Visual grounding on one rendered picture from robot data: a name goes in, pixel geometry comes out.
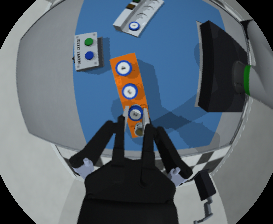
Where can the blue bench mat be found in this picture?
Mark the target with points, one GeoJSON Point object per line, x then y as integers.
{"type": "Point", "coordinates": [168, 56]}

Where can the orange tube rack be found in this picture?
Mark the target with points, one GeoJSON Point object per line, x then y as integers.
{"type": "Point", "coordinates": [135, 78]}

